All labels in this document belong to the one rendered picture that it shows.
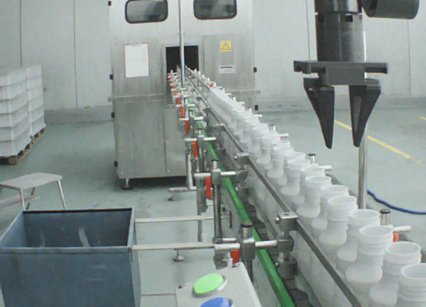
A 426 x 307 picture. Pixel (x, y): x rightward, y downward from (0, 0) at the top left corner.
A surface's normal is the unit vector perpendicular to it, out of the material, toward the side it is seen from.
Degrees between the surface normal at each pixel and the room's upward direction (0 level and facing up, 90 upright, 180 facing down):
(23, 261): 90
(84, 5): 90
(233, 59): 90
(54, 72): 90
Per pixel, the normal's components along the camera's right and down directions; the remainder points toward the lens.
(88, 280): 0.09, 0.18
